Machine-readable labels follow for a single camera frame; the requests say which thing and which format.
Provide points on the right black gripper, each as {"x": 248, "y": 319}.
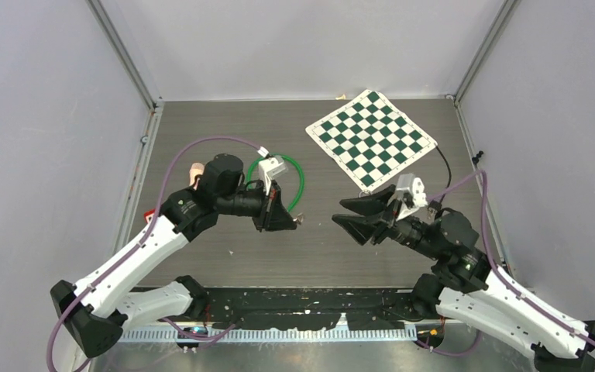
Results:
{"x": 359, "y": 228}

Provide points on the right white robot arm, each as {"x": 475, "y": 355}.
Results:
{"x": 464, "y": 284}

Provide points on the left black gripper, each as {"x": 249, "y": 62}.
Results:
{"x": 274, "y": 216}

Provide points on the red white toy calculator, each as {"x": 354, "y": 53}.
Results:
{"x": 148, "y": 216}

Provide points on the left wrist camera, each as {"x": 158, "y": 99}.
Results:
{"x": 270, "y": 168}

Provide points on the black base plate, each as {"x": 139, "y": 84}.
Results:
{"x": 307, "y": 309}

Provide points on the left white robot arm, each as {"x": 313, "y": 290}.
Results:
{"x": 99, "y": 308}

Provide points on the black wall knob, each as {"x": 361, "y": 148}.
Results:
{"x": 476, "y": 159}

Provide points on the brass padlock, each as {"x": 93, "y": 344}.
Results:
{"x": 364, "y": 193}

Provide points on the green white chessboard mat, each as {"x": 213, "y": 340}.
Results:
{"x": 370, "y": 139}

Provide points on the beige toy microphone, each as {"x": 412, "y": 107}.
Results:
{"x": 195, "y": 173}

